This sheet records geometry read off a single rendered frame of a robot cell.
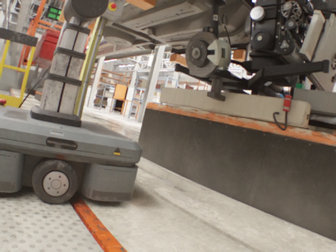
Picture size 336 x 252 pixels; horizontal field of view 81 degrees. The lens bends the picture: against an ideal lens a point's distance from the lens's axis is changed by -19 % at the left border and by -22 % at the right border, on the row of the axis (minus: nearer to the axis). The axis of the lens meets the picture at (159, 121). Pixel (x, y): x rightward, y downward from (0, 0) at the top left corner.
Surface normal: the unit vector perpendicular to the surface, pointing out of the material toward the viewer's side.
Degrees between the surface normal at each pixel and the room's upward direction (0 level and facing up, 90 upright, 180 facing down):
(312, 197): 90
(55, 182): 90
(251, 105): 90
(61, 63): 90
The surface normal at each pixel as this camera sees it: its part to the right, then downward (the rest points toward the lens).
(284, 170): -0.77, -0.16
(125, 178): 0.54, 0.14
